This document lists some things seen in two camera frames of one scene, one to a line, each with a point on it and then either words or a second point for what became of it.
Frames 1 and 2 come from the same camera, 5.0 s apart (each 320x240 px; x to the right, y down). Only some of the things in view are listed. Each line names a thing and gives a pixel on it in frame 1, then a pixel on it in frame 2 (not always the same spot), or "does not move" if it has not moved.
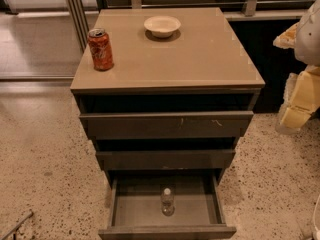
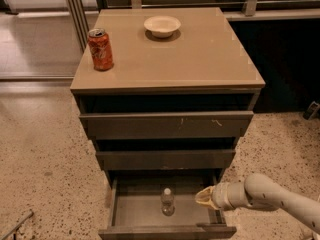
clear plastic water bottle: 167,202 does not move
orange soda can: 101,49 does not move
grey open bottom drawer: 135,207 does not move
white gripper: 309,37 -> 217,196
